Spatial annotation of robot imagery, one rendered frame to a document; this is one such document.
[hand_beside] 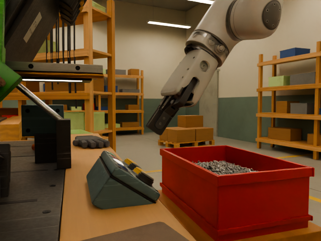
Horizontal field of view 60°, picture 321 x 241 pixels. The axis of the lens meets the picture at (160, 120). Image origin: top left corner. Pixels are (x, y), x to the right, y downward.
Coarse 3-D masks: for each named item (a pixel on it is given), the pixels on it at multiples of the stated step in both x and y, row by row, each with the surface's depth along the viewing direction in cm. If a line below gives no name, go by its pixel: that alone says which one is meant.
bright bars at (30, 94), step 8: (24, 88) 59; (32, 96) 60; (40, 104) 60; (48, 112) 61; (56, 120) 60; (64, 120) 61; (56, 128) 60; (64, 128) 61; (56, 136) 60; (64, 136) 61; (56, 144) 61; (64, 144) 61; (56, 152) 61; (64, 152) 61; (64, 160) 61; (64, 168) 61
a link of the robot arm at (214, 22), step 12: (216, 0) 54; (228, 0) 51; (216, 12) 52; (228, 12) 50; (204, 24) 52; (216, 24) 51; (228, 24) 50; (216, 36) 51; (228, 36) 52; (228, 48) 53
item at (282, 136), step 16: (304, 48) 569; (320, 48) 511; (272, 64) 659; (320, 64) 513; (272, 80) 618; (288, 80) 598; (304, 80) 547; (320, 80) 515; (272, 96) 670; (320, 96) 518; (272, 112) 650; (288, 112) 591; (304, 112) 545; (320, 112) 517; (272, 128) 626; (288, 128) 605; (272, 144) 673; (288, 144) 574; (304, 144) 545; (320, 144) 522
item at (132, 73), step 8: (104, 72) 900; (120, 72) 918; (128, 72) 958; (136, 72) 945; (104, 88) 897; (96, 96) 930; (96, 104) 931; (120, 112) 918; (128, 112) 929; (136, 112) 940; (120, 128) 926; (128, 128) 932; (136, 128) 943
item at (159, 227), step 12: (132, 228) 25; (144, 228) 25; (156, 228) 25; (168, 228) 25; (84, 240) 23; (96, 240) 23; (108, 240) 23; (120, 240) 23; (132, 240) 23; (144, 240) 23; (156, 240) 23; (168, 240) 23; (180, 240) 23
